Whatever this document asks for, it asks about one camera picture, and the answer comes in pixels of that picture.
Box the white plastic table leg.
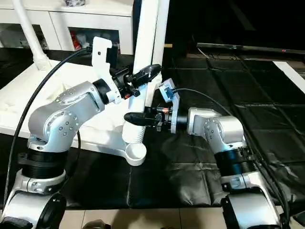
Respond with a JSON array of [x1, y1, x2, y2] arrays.
[[144, 0, 171, 108], [11, 0, 52, 73], [121, 0, 160, 146]]

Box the white plastic table top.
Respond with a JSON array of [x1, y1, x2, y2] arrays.
[[0, 59, 148, 167]]

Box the red white package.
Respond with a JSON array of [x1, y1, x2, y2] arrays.
[[71, 33, 82, 50]]

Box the dark blue black cabinet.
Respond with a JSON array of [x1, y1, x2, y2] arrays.
[[131, 0, 199, 58]]

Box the black work mat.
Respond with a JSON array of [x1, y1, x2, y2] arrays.
[[0, 47, 305, 210]]

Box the white glass-door cabinet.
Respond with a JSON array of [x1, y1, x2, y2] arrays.
[[0, 0, 134, 52]]

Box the dark left robot foot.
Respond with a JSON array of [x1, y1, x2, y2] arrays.
[[82, 220, 108, 229]]

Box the black television screen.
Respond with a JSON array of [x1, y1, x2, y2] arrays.
[[196, 0, 305, 52]]

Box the white board strip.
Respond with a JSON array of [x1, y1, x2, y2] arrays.
[[273, 61, 305, 94]]

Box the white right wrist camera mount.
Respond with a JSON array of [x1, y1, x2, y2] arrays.
[[158, 77, 182, 135]]

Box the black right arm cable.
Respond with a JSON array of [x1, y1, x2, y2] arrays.
[[172, 87, 294, 229]]

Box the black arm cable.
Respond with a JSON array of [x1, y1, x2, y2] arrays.
[[2, 46, 95, 208], [172, 87, 294, 229]]

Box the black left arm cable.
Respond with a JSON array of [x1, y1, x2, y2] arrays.
[[2, 46, 95, 208]]

